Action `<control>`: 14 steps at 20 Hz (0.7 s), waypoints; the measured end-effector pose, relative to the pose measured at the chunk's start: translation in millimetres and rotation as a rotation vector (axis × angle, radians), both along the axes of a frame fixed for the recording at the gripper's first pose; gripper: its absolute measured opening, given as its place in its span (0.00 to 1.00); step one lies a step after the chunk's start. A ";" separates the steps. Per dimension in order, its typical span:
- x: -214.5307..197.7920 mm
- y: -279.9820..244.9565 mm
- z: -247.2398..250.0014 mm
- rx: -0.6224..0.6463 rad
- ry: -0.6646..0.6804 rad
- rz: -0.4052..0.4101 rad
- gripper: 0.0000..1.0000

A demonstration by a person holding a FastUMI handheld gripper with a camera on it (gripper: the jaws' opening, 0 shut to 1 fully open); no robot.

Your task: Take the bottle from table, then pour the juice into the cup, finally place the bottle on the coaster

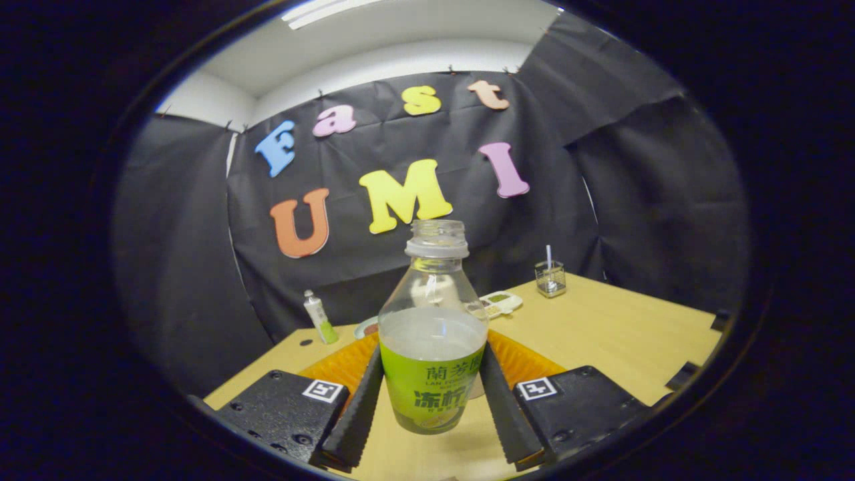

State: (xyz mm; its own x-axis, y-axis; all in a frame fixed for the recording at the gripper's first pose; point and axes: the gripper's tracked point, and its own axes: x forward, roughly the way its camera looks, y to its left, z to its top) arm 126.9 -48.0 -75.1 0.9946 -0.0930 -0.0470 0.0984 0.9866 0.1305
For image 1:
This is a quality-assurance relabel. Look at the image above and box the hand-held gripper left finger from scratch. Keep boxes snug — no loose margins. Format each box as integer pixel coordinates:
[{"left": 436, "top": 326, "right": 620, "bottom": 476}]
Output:
[{"left": 210, "top": 332, "right": 385, "bottom": 468}]

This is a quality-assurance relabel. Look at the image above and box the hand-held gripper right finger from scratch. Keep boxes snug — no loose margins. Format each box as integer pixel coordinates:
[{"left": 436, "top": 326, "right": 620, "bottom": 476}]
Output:
[{"left": 478, "top": 329, "right": 652, "bottom": 472}]

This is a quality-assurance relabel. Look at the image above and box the green label juice bottle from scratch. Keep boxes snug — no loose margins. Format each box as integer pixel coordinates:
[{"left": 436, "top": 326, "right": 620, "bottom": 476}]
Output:
[{"left": 377, "top": 219, "right": 488, "bottom": 436}]

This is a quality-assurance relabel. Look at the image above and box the tall white green bottle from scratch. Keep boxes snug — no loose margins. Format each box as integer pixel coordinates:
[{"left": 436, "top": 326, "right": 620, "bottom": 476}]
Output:
[{"left": 303, "top": 289, "right": 340, "bottom": 345}]

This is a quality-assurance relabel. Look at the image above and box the white divided snack tray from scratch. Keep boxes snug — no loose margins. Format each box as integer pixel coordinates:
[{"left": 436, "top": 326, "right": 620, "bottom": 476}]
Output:
[{"left": 478, "top": 291, "right": 524, "bottom": 319}]

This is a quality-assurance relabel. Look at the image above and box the wooden table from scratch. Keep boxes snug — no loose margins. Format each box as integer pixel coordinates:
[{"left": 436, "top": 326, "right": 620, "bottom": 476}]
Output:
[{"left": 204, "top": 273, "right": 725, "bottom": 481}]

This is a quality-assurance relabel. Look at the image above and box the clear glass holder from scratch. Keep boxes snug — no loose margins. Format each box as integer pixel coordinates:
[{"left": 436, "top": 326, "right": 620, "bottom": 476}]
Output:
[{"left": 534, "top": 261, "right": 567, "bottom": 299}]

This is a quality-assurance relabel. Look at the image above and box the black backdrop cloth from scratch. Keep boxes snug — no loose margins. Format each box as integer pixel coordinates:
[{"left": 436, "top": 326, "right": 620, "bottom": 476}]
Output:
[{"left": 110, "top": 10, "right": 749, "bottom": 402}]

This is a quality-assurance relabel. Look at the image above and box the long ceiling light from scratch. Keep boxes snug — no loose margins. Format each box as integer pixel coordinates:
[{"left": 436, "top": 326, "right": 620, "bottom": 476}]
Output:
[{"left": 281, "top": 0, "right": 381, "bottom": 31}]

